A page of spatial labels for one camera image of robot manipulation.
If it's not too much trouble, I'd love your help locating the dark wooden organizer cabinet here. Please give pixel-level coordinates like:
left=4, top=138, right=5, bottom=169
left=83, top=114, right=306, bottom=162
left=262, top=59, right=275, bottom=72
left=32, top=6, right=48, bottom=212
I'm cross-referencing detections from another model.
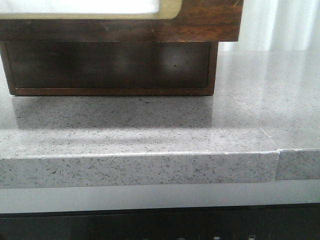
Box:
left=0, top=41, right=218, bottom=96

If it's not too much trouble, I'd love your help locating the white curtain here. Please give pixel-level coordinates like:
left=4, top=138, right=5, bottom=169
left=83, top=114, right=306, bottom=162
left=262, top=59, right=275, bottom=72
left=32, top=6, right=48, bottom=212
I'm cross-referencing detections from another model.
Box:
left=218, top=0, right=320, bottom=52

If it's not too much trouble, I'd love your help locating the black appliance below counter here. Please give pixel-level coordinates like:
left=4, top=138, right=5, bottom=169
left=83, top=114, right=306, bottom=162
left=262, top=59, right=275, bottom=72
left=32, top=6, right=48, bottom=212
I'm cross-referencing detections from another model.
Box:
left=0, top=203, right=320, bottom=240

